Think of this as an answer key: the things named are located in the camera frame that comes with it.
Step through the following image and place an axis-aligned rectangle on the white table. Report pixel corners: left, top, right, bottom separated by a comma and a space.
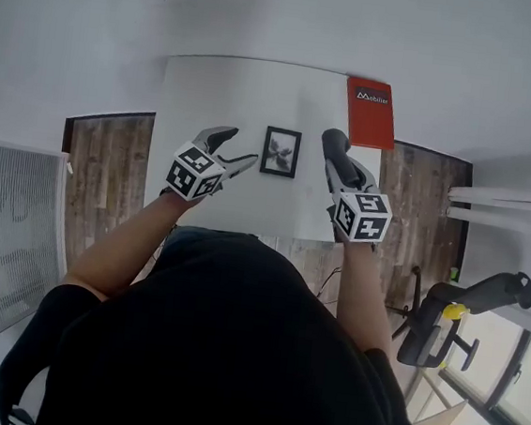
143, 48, 403, 250

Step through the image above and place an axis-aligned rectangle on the thin white pipe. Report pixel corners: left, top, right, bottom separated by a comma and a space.
446, 182, 531, 212
446, 203, 531, 231

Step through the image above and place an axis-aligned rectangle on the black cable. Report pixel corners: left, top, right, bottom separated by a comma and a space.
314, 264, 343, 305

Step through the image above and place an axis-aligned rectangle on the white mesh panel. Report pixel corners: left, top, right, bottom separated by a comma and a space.
0, 141, 78, 379

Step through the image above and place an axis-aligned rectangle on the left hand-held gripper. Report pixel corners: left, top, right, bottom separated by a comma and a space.
163, 120, 262, 207

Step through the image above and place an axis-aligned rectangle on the small framed black picture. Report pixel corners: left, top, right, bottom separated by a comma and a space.
258, 125, 303, 180

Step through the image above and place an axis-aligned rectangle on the black office chair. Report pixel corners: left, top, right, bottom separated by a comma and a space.
381, 258, 531, 380

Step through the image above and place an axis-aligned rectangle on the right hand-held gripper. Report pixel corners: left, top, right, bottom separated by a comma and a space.
314, 154, 399, 247

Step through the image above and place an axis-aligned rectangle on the black framed window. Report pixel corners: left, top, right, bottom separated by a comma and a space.
412, 308, 531, 425

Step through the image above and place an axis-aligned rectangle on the person's black shirt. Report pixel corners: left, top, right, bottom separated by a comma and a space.
0, 210, 444, 425

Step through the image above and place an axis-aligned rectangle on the red book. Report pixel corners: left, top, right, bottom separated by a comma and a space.
340, 76, 402, 151

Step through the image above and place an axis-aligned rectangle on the person's right forearm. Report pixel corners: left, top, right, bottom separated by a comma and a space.
330, 237, 404, 357

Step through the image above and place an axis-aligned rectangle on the yellow object on chair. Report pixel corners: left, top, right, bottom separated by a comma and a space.
441, 300, 468, 322

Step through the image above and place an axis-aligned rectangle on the person's left forearm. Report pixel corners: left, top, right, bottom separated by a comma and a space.
58, 181, 203, 311

